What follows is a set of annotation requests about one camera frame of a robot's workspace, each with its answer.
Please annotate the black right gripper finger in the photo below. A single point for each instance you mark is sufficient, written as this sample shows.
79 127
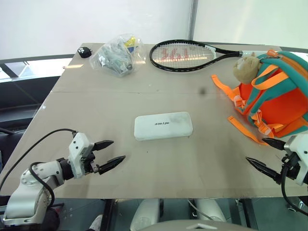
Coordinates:
275 144
264 169

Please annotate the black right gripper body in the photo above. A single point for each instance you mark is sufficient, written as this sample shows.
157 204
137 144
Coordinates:
293 168

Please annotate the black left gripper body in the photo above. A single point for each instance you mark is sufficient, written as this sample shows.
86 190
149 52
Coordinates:
89 158

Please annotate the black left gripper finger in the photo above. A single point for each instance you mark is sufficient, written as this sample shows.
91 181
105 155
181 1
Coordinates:
110 164
103 145

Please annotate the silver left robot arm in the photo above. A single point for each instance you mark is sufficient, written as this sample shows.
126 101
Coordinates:
29 192

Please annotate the orange and teal backpack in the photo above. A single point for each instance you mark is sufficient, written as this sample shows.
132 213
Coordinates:
279 103

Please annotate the white rectangular case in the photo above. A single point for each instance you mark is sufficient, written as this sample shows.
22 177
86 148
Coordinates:
163 126

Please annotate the dark table leg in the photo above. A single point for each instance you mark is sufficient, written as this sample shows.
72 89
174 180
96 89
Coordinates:
108 214
249 214

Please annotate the white rounded robot leg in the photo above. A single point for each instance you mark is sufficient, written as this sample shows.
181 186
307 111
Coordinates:
209 209
146 214

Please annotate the beige plush toy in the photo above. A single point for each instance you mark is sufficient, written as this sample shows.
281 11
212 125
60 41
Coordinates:
245 69

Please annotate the clear plastic bag of items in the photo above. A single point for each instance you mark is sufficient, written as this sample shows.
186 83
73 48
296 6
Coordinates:
113 57

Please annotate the small black paw-print pouch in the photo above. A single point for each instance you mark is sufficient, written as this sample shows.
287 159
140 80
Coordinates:
84 52

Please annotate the black tennis racket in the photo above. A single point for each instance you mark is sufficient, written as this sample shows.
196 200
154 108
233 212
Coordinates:
154 61

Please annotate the metal pole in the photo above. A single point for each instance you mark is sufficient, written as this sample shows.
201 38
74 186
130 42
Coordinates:
192 19

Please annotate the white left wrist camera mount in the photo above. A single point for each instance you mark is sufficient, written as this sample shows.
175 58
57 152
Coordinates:
77 154

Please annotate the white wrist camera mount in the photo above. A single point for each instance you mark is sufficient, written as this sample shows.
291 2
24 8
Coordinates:
299 149
77 154

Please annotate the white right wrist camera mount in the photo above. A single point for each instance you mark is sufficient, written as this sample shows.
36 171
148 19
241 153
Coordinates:
299 149

